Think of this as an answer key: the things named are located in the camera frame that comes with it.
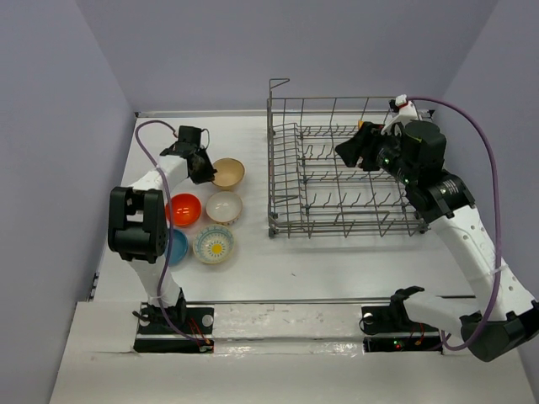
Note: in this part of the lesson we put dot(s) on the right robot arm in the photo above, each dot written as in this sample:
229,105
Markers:
505,314

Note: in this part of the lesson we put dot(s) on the patterned sunflower bowl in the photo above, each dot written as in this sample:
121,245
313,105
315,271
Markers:
213,244

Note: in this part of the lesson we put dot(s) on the orange bowl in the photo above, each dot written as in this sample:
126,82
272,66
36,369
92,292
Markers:
186,210

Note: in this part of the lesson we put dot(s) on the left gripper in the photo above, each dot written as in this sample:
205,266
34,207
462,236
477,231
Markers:
207,175

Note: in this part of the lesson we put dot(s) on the beige bowl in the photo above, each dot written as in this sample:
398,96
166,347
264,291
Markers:
229,173

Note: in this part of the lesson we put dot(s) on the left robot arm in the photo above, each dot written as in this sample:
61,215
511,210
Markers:
140,220

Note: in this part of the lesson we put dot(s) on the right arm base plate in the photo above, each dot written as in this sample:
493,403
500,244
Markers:
383,335

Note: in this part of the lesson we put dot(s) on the white bowl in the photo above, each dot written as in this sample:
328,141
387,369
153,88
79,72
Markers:
224,207

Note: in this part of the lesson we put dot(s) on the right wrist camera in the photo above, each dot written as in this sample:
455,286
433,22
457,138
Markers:
403,111

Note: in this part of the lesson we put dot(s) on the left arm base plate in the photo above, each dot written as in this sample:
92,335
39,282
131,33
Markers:
155,336

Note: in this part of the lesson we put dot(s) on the blue bowl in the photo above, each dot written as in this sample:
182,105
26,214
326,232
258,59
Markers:
180,248

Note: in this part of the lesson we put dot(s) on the grey wire dish rack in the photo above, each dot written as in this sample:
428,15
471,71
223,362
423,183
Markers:
310,191

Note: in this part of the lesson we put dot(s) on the metal rail bar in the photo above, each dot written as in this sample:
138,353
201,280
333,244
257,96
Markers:
357,300

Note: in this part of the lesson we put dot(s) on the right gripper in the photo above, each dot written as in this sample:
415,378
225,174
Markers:
365,142

